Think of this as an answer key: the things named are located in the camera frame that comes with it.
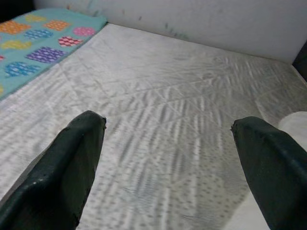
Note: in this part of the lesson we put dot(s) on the white pillow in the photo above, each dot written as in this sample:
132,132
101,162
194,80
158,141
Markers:
295,124

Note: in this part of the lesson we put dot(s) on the teal blanket colourful shapes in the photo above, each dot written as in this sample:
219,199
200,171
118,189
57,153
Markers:
36,48

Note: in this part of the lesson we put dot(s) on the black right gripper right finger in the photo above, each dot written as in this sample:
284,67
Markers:
275,172

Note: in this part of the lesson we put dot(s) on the white quilted mattress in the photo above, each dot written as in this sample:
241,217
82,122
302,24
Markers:
156,95

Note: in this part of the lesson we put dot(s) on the black tufted headboard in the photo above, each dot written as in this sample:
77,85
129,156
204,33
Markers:
301,64

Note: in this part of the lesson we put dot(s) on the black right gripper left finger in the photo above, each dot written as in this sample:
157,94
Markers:
55,179

